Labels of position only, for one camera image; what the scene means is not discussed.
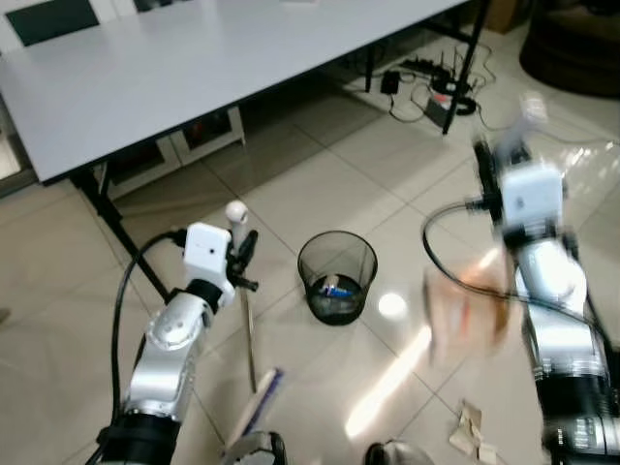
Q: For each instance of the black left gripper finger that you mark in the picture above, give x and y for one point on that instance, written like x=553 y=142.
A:
x=248 y=283
x=251 y=247

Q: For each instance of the broom with white knob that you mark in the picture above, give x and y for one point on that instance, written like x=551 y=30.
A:
x=250 y=339

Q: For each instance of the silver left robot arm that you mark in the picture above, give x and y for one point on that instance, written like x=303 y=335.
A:
x=165 y=358

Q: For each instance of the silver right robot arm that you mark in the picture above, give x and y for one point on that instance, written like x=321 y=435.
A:
x=562 y=339

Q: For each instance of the blue and white rubbish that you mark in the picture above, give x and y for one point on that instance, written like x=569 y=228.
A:
x=337 y=287

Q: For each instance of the black mesh waste bin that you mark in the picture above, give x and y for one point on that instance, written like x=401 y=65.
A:
x=337 y=305

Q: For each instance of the white low cabinet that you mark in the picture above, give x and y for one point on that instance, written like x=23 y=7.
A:
x=208 y=131

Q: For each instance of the black power adapter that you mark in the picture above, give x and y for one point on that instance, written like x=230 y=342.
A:
x=391 y=82

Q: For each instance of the dark round ottoman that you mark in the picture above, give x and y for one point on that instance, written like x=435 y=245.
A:
x=572 y=44

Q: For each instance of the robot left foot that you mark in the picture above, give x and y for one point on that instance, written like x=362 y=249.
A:
x=254 y=450

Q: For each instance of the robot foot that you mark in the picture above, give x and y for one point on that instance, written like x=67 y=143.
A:
x=254 y=450
x=397 y=453

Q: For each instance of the grey table with black legs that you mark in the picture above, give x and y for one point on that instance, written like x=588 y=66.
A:
x=194 y=68

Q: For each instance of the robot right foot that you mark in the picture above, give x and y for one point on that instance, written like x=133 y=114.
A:
x=397 y=453

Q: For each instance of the crumpled brown paper scrap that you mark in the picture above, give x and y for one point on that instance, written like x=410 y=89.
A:
x=472 y=426

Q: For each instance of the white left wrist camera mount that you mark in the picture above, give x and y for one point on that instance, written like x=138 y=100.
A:
x=205 y=257

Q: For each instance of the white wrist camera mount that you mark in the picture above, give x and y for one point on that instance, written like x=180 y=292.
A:
x=531 y=199
x=205 y=257

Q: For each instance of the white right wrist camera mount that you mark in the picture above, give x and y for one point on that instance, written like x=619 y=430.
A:
x=531 y=199

